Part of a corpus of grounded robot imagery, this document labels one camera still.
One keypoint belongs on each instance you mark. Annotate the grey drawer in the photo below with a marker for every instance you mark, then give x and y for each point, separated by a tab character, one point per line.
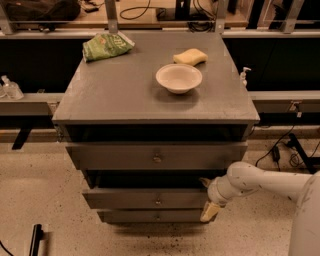
155	156
148	189
153	216

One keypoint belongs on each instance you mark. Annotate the black bar bottom left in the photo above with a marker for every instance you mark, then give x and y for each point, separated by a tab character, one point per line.
37	235

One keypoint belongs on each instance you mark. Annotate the yellow sponge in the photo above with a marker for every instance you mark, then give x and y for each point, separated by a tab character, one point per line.
190	57

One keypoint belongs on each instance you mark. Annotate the black stand leg right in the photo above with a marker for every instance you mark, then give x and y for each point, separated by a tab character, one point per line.
311	162

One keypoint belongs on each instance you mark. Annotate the black power cable floor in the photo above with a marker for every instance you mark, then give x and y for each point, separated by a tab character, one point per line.
274	151

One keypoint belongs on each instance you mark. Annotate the green chip bag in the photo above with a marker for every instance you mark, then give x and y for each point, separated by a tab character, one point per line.
105	46

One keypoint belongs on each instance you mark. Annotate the black backpack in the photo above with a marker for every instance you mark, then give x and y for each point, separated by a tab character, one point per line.
42	10

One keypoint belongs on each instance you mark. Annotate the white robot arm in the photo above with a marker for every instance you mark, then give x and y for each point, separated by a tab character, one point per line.
242	179

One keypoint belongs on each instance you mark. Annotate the grey top drawer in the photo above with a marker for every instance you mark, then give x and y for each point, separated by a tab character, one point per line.
155	156

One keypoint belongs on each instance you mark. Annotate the clear sanitizer bottle left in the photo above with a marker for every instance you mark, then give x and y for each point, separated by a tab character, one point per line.
12	89

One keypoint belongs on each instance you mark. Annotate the grey drawer cabinet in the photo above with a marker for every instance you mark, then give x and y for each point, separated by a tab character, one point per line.
119	100

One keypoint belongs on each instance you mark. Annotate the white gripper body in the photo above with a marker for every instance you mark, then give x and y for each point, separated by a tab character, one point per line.
214	192

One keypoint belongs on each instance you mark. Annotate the white pump bottle right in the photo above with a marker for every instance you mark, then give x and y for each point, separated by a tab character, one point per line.
243	75

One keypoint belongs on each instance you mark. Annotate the white bowl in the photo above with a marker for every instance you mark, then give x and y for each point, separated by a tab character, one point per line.
179	78

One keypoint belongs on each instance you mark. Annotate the grey bottom drawer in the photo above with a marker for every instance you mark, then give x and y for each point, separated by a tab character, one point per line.
153	216

